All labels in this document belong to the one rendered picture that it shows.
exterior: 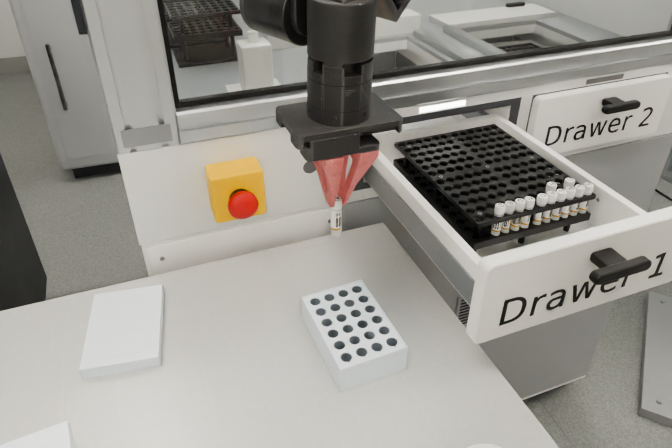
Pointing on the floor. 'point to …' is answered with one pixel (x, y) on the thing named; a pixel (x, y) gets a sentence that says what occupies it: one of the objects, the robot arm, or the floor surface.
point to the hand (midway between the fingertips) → (336, 196)
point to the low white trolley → (264, 362)
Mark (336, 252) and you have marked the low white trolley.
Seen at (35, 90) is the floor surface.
